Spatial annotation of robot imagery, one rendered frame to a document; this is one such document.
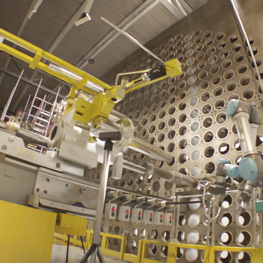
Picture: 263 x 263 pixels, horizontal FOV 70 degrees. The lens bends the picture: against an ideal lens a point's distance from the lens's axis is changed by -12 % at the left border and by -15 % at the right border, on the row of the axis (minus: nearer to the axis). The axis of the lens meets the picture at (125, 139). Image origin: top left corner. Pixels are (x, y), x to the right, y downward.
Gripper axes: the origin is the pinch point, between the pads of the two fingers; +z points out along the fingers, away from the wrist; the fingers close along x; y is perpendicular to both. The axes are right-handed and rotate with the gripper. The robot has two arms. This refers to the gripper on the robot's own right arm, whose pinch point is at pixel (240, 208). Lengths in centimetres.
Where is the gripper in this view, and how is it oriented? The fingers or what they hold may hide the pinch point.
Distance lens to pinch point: 187.9
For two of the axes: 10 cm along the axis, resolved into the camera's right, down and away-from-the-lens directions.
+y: 5.2, 1.3, -8.4
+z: -4.5, 8.8, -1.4
